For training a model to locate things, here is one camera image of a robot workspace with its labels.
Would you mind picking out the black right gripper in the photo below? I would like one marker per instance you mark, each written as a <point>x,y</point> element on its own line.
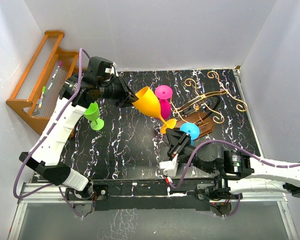
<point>177,140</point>

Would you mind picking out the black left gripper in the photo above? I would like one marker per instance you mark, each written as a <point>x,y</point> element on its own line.
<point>126,90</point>

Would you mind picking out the orange wine glass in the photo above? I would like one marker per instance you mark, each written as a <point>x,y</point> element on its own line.
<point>149,105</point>

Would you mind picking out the green wine glass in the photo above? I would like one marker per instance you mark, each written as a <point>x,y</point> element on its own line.
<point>92,114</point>

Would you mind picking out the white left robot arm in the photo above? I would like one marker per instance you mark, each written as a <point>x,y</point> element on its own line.
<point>80,91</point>

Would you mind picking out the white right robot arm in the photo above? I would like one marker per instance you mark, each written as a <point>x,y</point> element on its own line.
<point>236,170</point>

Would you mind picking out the blue wine glass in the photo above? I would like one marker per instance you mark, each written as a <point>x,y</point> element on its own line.
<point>192,130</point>

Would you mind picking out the pink wine glass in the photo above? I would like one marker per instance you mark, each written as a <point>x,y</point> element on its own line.
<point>164,94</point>

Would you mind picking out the pink capped marker pen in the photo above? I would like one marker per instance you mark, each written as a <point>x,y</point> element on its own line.
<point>54,76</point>

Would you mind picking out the green capped marker pen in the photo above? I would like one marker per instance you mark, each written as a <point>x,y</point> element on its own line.
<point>43,90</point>

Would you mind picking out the wooden tiered shelf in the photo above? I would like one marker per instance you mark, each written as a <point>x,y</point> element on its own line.
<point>38,73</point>

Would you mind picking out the gold wire wine glass rack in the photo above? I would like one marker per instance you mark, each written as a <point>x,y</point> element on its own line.
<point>203,108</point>

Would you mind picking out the aluminium frame rail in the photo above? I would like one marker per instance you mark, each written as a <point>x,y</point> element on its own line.
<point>130,146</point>

